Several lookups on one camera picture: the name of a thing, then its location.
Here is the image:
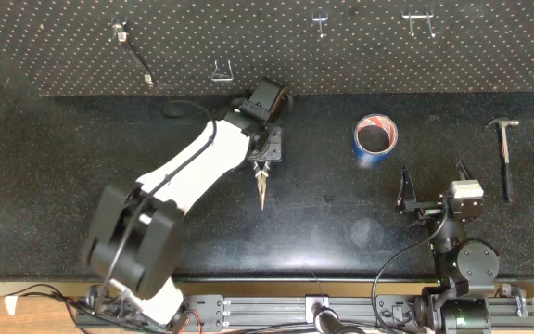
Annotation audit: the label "mounting rail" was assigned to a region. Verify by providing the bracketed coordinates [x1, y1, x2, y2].
[74, 282, 534, 334]

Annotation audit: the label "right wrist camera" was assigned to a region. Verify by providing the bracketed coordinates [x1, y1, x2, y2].
[446, 179, 485, 200]

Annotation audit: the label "pliers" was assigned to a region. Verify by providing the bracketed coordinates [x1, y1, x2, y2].
[251, 161, 272, 212]

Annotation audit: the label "black pegboard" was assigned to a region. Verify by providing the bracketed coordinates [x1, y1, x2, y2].
[0, 0, 534, 97]

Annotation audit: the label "thin black wire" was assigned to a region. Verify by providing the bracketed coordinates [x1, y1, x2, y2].
[6, 283, 110, 331]

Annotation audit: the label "roll of blue tape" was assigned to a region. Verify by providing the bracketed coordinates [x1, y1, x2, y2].
[352, 113, 400, 166]

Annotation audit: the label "black cable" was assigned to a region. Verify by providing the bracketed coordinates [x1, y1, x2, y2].
[370, 203, 451, 334]
[98, 99, 220, 298]

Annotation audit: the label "hammer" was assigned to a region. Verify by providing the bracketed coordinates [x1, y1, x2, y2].
[485, 117, 521, 204]

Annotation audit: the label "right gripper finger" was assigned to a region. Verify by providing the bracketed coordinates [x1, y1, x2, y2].
[395, 165, 417, 213]
[455, 160, 472, 182]

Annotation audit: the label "wrench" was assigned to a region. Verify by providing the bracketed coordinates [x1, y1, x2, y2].
[112, 23, 155, 89]

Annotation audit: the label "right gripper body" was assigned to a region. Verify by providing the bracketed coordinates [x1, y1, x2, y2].
[402, 197, 484, 228]

